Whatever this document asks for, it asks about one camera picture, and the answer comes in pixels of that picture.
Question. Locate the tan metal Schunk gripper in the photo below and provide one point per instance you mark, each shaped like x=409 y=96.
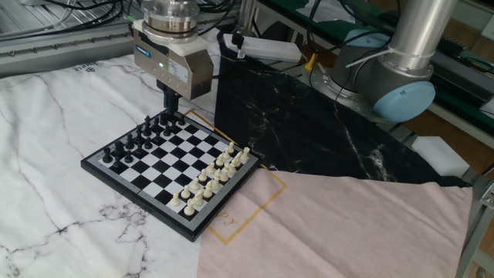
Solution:
x=173 y=71

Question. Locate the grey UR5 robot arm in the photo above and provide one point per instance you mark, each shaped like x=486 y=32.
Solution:
x=393 y=85

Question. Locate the black and white chessboard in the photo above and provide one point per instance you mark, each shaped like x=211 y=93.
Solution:
x=170 y=162

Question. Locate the black chess bishop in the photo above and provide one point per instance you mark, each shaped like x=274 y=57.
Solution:
x=155 y=124
x=129 y=142

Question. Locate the black chess king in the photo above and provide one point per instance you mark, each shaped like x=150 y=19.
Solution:
x=147 y=125

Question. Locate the black chess queen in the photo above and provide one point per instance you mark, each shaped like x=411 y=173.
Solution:
x=139 y=135

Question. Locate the white gripper adapter plate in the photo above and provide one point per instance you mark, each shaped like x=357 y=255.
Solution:
x=193 y=44

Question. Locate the white chess pawn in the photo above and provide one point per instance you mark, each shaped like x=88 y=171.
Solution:
x=219 y=160
x=211 y=167
x=175 y=199
x=226 y=153
x=185 y=192
x=202 y=175
x=231 y=147
x=195 y=184

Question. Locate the silver force torque sensor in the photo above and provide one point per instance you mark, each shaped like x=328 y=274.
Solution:
x=170 y=19

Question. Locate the black chess rook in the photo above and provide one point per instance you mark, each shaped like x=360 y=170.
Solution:
x=107 y=155

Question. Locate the white chess knight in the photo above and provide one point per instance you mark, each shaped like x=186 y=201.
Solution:
x=237 y=159
x=198 y=199

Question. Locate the black power plug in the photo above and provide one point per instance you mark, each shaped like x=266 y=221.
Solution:
x=237 y=40

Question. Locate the white chess bishop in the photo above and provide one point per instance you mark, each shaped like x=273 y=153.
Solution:
x=208 y=191
x=232 y=168

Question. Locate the white chess rook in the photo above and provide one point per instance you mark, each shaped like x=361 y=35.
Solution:
x=189 y=208
x=245 y=155

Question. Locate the white chess king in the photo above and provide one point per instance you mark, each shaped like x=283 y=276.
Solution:
x=224 y=175

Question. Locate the white chess queen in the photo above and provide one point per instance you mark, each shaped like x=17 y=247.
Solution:
x=216 y=183

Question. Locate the yellow plastic clip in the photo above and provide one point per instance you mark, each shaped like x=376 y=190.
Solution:
x=312 y=62

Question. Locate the white paper sheet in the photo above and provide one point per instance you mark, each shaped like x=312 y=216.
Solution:
x=328 y=11

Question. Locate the marble pink black tablecloth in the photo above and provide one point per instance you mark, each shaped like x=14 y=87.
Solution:
x=328 y=231

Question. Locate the white foam block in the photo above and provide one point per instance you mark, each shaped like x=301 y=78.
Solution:
x=440 y=156

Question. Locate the grey aluminium rail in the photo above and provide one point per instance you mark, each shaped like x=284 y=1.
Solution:
x=58 y=50

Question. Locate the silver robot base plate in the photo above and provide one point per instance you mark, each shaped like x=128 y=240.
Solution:
x=322 y=85

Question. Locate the aluminium frame post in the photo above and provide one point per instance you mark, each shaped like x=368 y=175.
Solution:
x=474 y=228

